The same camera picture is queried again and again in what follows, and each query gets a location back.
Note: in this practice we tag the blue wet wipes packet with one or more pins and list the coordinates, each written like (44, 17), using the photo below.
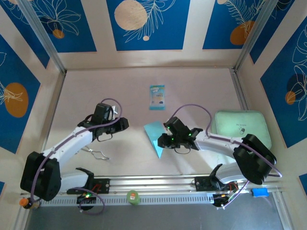
(157, 98)

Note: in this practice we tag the brown bottle orange cap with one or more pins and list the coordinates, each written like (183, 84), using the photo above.
(24, 202)

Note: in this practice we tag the mint green tray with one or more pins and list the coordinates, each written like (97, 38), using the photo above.
(239, 119)

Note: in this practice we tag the green capped bottle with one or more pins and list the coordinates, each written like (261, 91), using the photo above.
(132, 197)

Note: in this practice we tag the black controller board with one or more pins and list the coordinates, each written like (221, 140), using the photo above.
(219, 200)
(85, 198)

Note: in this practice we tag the light blue paper sheet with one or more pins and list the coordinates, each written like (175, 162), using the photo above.
(153, 129)

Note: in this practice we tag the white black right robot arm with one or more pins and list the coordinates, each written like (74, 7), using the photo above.
(220, 146)

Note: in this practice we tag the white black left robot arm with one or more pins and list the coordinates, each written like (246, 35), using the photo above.
(69, 148)

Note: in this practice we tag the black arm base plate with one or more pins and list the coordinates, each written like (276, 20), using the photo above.
(103, 185)
(202, 184)

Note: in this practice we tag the aluminium mounting rail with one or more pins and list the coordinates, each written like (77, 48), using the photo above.
(156, 183)

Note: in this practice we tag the aluminium frame post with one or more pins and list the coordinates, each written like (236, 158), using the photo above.
(42, 33)
(254, 33)

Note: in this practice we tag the small blue box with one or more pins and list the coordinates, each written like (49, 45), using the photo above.
(259, 192)

